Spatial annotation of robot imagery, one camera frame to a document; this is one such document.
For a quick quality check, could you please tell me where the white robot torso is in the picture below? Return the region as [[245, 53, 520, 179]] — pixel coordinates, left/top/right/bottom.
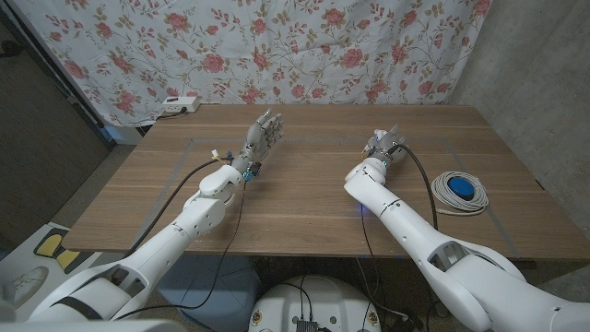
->
[[247, 275, 383, 332]]

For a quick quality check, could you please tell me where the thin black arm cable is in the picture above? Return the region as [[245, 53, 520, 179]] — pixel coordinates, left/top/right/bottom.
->
[[359, 205, 382, 278], [112, 177, 250, 320]]

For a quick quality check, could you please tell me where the floral rose backdrop cloth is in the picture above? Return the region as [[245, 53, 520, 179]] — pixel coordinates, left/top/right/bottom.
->
[[11, 0, 493, 128]]

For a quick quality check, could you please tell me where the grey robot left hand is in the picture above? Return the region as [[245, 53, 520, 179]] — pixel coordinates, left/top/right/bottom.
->
[[230, 109, 286, 174]]

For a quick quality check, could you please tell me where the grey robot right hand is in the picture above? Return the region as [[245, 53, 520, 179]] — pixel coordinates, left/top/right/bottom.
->
[[361, 124, 407, 170]]

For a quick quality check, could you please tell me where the white shoe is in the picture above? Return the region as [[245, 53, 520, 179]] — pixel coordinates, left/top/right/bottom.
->
[[2, 266, 50, 308]]

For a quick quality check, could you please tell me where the blue round pedal button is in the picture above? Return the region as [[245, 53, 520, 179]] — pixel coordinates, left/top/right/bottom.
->
[[448, 176, 476, 201]]

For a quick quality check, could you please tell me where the white storage box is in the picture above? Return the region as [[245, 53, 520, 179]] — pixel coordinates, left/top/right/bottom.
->
[[104, 124, 144, 147]]

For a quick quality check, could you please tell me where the black power strip cord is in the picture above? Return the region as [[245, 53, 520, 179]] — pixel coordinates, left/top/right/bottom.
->
[[156, 106, 189, 121]]

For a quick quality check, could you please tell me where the white power strip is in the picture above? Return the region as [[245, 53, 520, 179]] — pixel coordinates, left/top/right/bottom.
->
[[161, 95, 201, 114]]

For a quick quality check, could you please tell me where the coiled white cable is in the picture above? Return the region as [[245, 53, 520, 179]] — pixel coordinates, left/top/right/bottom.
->
[[431, 171, 490, 217]]

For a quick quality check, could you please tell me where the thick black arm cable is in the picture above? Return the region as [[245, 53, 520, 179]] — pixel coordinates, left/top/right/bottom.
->
[[122, 156, 234, 257], [395, 143, 439, 231]]

